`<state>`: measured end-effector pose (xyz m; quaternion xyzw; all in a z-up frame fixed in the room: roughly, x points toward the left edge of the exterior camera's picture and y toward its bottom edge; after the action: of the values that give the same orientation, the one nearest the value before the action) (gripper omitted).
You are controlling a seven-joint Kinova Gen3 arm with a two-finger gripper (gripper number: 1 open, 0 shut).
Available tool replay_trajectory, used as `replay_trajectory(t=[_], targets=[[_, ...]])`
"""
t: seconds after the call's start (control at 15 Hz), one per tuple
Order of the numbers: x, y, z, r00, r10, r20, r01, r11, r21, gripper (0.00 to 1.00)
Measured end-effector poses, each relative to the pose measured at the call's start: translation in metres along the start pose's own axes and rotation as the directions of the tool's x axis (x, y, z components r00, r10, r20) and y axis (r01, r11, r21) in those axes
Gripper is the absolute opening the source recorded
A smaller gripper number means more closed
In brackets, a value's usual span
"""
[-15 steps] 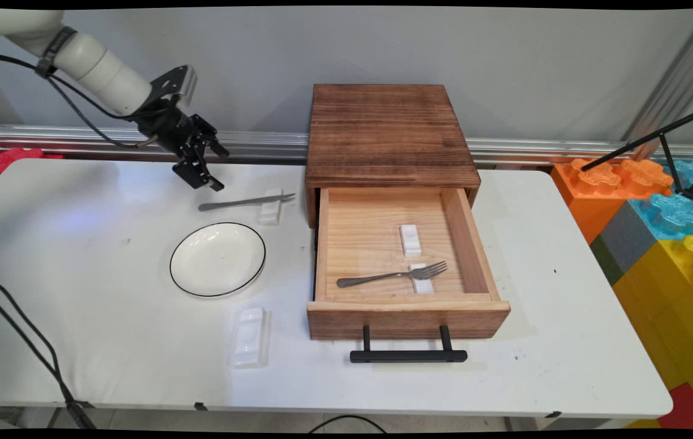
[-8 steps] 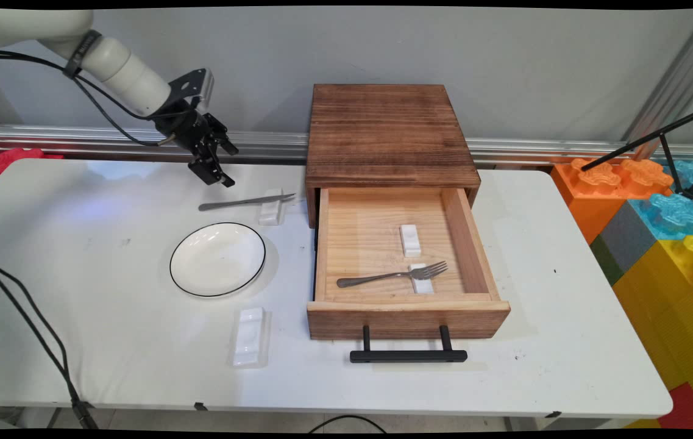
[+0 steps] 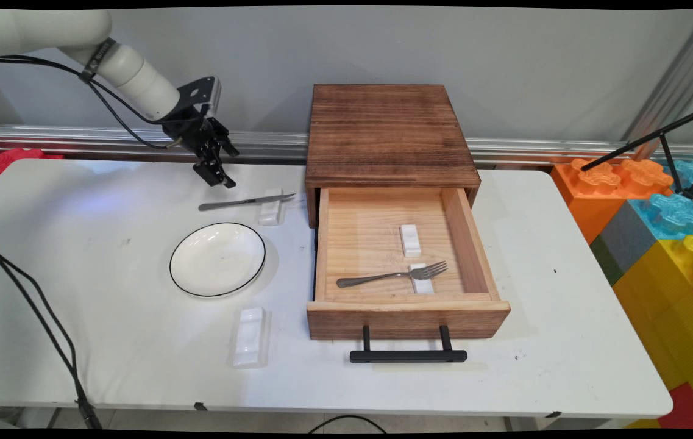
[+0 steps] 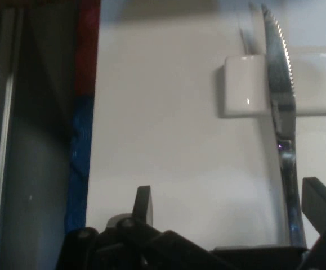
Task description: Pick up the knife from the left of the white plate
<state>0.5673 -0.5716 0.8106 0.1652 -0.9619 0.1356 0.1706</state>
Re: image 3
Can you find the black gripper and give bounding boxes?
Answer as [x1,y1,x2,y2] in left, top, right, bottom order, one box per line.
[162,110,239,188]

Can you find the light wooden drawer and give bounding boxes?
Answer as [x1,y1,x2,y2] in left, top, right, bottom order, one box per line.
[306,187,511,341]

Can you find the dark wooden cabinet box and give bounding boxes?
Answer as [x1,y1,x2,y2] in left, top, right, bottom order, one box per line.
[305,84,481,229]

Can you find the silver table knife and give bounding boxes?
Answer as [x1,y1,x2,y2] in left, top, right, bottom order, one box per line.
[198,193,296,212]

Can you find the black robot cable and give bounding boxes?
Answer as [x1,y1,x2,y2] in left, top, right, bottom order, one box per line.
[0,56,183,429]
[0,55,201,429]

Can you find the orange foam block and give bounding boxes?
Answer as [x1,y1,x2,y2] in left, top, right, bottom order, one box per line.
[550,157,676,244]

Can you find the slanted aluminium post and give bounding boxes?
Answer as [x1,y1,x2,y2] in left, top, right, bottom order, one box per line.
[624,9,693,144]

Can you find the black floor cable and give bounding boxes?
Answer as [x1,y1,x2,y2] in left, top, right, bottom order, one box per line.
[308,416,387,434]

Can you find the blue foam block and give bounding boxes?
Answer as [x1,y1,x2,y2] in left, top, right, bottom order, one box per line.
[630,160,693,240]

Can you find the grey foam block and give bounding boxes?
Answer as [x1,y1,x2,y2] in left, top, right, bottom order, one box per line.
[590,201,658,286]

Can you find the aluminium rail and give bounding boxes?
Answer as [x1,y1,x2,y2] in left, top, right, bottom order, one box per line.
[0,125,693,166]

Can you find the colourful giant toy bricks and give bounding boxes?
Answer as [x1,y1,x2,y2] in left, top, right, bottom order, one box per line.
[611,235,693,427]

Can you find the black tripod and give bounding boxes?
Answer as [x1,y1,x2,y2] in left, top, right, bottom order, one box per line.
[581,101,693,205]

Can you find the large white cutlery rest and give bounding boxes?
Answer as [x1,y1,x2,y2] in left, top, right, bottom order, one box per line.
[232,307,268,368]

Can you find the silver fork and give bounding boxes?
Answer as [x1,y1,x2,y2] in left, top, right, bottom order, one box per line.
[336,261,448,288]

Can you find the white plate with black rim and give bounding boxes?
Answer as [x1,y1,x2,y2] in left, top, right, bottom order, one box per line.
[169,222,266,298]

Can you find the small white cutlery rest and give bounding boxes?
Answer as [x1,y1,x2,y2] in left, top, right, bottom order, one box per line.
[399,224,422,257]
[258,188,286,226]
[409,263,435,294]

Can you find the black drawer handle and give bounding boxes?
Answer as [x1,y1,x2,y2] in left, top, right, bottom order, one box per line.
[349,325,468,364]

